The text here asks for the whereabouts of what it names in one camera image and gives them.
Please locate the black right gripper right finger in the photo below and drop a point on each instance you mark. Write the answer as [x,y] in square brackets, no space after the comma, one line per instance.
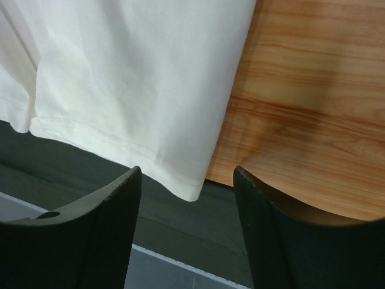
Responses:
[291,244]

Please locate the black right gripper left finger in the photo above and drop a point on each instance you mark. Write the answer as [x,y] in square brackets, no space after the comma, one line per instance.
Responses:
[84,244]

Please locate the white t-shirt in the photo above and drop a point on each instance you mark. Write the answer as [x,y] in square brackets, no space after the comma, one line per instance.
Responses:
[139,83]

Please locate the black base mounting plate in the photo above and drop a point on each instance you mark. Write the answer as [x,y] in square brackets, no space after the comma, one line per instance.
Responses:
[205,234]

